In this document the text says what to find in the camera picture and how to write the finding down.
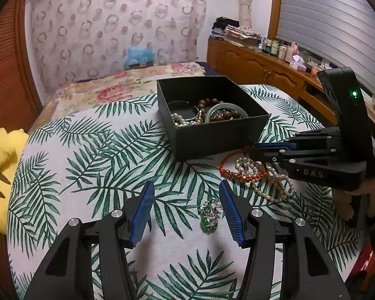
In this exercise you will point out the wooden window frame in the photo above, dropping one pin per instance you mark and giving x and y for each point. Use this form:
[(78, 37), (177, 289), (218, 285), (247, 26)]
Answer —
[(275, 6)]

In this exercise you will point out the circle pattern curtain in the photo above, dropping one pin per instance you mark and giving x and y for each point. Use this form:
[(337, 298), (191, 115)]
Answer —
[(112, 22)]

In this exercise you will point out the jade bangle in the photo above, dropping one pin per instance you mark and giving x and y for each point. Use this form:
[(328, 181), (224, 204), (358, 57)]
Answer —
[(225, 105)]

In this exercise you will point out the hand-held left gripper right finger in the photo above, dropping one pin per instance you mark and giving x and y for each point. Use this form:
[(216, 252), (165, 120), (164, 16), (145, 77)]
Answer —
[(231, 212)]

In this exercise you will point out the pile of dark clothes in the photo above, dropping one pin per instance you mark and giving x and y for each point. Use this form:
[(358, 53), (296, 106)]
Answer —
[(223, 26)]

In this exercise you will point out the black box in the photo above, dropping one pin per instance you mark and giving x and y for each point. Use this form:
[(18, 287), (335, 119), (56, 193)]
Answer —
[(218, 140)]

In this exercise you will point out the brown louvered wardrobe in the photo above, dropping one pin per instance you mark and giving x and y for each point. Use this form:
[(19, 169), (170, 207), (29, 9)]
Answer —
[(6, 68)]

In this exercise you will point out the yellow plush toy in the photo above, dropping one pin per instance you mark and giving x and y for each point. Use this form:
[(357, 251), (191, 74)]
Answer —
[(3, 150)]

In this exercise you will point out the blue plastic bag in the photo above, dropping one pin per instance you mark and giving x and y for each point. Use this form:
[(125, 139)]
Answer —
[(140, 55)]

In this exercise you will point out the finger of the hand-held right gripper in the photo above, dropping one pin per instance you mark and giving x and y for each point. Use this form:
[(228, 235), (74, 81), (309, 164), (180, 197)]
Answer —
[(275, 146), (262, 154)]

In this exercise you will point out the person's right hand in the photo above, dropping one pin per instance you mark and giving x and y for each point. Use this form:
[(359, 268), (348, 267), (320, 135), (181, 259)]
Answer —
[(340, 201)]

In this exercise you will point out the grey window blind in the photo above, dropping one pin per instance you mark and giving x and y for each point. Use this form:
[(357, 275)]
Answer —
[(325, 22)]

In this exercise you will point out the silver bangle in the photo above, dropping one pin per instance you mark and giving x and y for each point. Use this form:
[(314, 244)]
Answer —
[(178, 102)]

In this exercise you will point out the dark blue bed sheet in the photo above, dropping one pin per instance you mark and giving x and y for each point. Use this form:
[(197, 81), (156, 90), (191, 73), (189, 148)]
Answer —
[(209, 68)]

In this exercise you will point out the row of cosmetic bottles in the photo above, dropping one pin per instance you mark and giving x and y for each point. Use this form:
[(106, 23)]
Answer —
[(279, 50)]

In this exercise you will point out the wooden cabinet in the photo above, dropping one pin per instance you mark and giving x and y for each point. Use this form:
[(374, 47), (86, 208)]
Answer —
[(253, 65)]

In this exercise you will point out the folded floral cloth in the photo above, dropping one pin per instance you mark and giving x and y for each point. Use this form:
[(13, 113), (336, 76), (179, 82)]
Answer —
[(242, 32)]

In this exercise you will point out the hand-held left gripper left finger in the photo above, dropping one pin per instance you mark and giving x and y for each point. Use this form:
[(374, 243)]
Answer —
[(142, 215)]

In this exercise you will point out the cream lace curtain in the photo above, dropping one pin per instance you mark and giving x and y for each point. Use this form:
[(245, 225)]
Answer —
[(245, 3)]

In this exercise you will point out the floral blanket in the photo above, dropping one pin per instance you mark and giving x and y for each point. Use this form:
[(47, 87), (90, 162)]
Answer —
[(112, 90)]

